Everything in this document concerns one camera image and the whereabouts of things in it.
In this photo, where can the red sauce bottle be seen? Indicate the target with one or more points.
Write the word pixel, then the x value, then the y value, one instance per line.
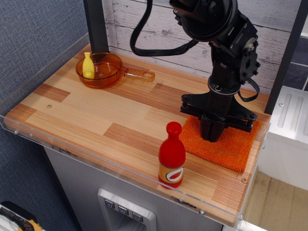
pixel 172 156

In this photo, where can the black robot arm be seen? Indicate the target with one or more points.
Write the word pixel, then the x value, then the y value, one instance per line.
pixel 233 41

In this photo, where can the orange red cloth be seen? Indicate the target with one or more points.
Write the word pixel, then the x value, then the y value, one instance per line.
pixel 231 151

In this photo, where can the dark vertical post right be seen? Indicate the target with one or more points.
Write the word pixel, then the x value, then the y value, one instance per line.
pixel 287 56

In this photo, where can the grey toy fridge cabinet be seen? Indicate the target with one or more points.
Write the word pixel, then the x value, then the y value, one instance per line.
pixel 106 200

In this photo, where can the white toy sink counter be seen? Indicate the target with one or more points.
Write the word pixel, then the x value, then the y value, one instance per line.
pixel 285 152

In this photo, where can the transparent orange pan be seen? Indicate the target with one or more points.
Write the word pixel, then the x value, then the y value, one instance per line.
pixel 109 69

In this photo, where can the yellow object bottom left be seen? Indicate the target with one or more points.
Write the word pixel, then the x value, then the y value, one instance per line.
pixel 29 225

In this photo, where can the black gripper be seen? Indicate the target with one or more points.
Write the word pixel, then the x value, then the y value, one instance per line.
pixel 217 112

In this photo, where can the clear acrylic table guard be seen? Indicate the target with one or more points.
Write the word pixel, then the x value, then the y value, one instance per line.
pixel 109 138

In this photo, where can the yellow toy bottle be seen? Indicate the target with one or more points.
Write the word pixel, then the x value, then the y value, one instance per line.
pixel 88 66

